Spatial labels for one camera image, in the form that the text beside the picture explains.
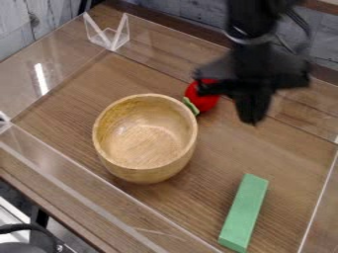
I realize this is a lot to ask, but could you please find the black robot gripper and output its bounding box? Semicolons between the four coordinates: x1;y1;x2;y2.
192;43;310;126

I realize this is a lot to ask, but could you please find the green rectangular block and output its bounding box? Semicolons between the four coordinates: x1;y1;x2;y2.
217;174;268;253

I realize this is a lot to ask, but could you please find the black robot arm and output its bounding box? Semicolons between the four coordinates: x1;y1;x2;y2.
192;0;310;125

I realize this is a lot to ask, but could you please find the light wooden bowl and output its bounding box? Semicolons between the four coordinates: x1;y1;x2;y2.
91;93;197;184

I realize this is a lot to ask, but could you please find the red plush strawberry toy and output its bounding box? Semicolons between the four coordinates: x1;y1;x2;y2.
181;80;220;116

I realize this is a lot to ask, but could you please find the black metal table leg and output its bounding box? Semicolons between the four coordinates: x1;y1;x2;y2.
30;206;49;228

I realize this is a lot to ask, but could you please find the clear acrylic corner bracket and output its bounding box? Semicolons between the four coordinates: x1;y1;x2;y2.
83;12;131;51

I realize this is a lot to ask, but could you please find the black cable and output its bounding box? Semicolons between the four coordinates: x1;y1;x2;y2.
0;222;57;253

